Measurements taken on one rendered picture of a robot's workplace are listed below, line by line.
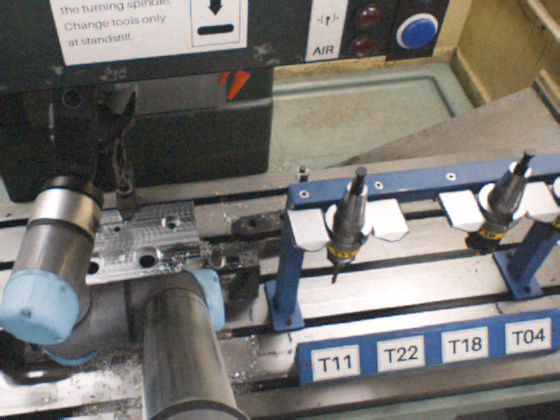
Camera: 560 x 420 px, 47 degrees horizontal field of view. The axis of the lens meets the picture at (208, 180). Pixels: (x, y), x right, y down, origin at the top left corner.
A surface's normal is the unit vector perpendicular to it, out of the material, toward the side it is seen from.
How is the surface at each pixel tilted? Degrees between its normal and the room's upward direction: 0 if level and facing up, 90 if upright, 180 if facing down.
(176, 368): 41
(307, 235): 0
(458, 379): 0
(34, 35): 90
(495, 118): 24
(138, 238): 0
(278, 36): 90
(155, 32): 90
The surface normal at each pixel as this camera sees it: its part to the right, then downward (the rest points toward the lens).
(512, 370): -0.02, -0.64
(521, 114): -0.42, -0.54
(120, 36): 0.14, 0.76
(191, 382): 0.01, -0.99
